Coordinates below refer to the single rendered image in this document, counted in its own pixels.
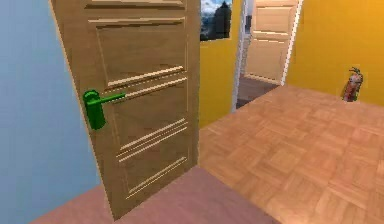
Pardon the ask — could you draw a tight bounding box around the pale wooden panelled door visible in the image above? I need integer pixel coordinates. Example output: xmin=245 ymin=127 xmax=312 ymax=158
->
xmin=244 ymin=0 xmax=300 ymax=85

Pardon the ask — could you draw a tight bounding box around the green door handle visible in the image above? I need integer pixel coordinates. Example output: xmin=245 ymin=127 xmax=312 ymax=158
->
xmin=82 ymin=88 xmax=127 ymax=131

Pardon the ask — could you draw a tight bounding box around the framed landscape picture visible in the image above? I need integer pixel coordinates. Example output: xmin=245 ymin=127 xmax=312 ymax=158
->
xmin=199 ymin=0 xmax=233 ymax=42

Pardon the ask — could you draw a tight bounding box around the red fire extinguisher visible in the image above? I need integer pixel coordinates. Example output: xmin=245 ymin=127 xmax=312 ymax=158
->
xmin=341 ymin=66 xmax=364 ymax=103

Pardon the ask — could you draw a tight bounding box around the brown wooden panelled door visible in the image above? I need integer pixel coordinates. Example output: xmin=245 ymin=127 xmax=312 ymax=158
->
xmin=49 ymin=0 xmax=202 ymax=222

